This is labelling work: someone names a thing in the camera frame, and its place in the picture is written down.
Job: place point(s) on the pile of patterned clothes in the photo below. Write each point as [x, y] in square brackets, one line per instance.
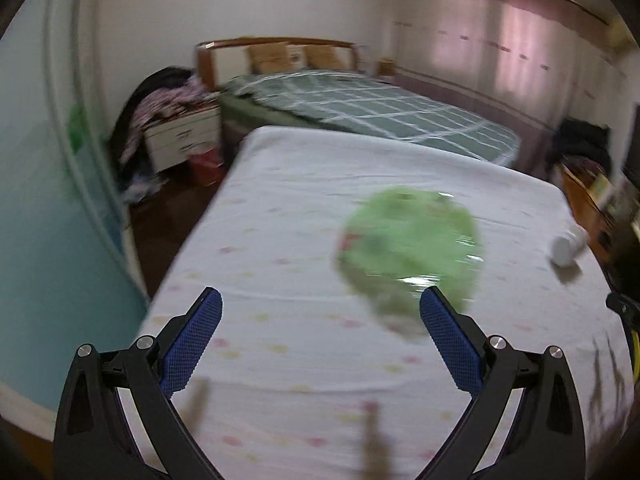
[155, 95]

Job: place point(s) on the white dotted table cloth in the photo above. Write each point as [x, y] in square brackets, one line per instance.
[300, 220]

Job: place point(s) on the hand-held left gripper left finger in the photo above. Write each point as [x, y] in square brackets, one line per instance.
[192, 345]

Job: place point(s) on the white drawer nightstand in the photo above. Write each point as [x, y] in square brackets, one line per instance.
[180, 130]

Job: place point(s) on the yellow rimmed trash bin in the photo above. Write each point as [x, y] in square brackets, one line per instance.
[636, 350]

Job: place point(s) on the small cardboard box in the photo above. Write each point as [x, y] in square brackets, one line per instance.
[386, 67]

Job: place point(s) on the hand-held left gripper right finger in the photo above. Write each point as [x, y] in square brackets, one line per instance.
[450, 345]

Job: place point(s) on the tan headboard cushion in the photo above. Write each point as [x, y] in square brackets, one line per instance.
[325, 55]
[267, 55]

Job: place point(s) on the pink purple window curtain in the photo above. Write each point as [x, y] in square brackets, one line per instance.
[500, 35]

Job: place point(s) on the green checked bed quilt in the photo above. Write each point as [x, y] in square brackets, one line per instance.
[375, 105]

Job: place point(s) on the wooden bed headboard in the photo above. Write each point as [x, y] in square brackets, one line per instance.
[207, 60]

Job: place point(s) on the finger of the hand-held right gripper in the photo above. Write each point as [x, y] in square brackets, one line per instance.
[621, 304]

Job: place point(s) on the wooden desk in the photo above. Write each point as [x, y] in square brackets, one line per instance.
[585, 205]

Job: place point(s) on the white plastic bottle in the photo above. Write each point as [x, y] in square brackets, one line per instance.
[565, 247]

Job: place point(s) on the green plastic bag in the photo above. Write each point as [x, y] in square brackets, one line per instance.
[410, 240]

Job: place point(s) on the red bin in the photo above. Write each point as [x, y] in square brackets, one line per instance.
[206, 167]

